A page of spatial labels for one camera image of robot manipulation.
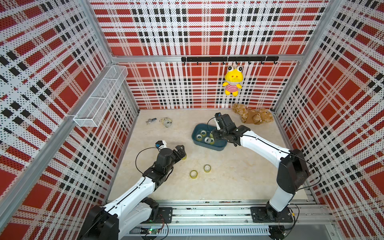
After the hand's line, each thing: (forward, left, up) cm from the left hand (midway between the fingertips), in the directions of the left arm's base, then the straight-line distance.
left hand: (181, 149), depth 85 cm
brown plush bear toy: (+26, -50, -1) cm, 56 cm away
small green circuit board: (-38, +11, -9) cm, 41 cm away
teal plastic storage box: (+7, -23, -8) cm, 25 cm away
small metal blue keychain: (+31, +28, -11) cm, 44 cm away
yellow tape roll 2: (-7, -15, -11) cm, 20 cm away
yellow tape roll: (-1, -1, -10) cm, 10 cm away
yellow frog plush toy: (+39, -32, +22) cm, 55 cm away
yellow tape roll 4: (+15, -10, -10) cm, 21 cm away
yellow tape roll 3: (-10, -7, -12) cm, 17 cm away
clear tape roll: (+13, -16, -10) cm, 23 cm away
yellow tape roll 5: (+12, -19, -10) cm, 24 cm away
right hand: (+9, -22, +4) cm, 24 cm away
